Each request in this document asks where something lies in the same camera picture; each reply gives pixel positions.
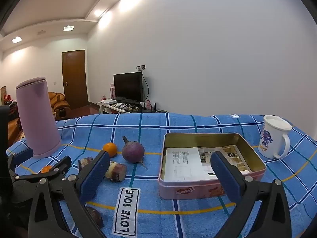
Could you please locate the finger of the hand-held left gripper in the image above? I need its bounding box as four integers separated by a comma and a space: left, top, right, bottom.
13, 156, 73, 182
7, 148, 34, 172

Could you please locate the pink tin box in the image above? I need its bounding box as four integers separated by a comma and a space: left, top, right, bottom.
158, 132, 267, 200

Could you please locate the black television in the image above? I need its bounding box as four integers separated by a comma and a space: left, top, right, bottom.
113, 72, 145, 102

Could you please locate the purple sugarcane piece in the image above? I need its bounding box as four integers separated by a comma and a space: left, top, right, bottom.
78, 157, 94, 172
104, 161, 127, 182

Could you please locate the printed leaflet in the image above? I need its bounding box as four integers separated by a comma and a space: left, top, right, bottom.
198, 144, 250, 176

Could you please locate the white television stand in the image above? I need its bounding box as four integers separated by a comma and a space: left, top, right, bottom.
97, 99, 169, 114

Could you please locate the black power cable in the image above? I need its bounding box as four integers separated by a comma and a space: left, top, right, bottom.
141, 71, 149, 102

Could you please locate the black router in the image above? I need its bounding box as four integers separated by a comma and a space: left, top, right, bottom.
141, 102, 159, 112

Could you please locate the lilac thermos bottle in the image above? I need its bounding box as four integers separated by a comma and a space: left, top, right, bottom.
15, 77, 62, 159

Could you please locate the brown wooden door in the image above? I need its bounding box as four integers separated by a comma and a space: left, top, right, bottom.
62, 50, 89, 110

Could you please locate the purple beetroot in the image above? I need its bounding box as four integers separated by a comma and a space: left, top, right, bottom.
121, 136, 148, 170

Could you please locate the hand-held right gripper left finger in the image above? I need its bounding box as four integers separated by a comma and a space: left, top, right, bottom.
28, 150, 111, 238

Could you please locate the large orange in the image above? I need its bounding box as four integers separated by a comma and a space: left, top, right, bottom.
102, 142, 117, 158

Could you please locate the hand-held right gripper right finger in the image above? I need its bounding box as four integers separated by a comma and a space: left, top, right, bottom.
210, 151, 293, 238

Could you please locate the round cut log slice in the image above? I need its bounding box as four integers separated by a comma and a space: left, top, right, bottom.
85, 206, 104, 228

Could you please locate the white printed mug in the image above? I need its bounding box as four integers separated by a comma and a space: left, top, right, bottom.
258, 115, 293, 159

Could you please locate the brown leather sofa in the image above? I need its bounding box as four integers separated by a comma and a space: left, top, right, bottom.
7, 102, 25, 147

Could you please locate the blue plaid blanket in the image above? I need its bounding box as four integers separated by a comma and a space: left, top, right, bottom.
6, 113, 317, 238

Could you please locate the white paper sheet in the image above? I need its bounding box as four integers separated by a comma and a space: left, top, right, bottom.
161, 147, 214, 181

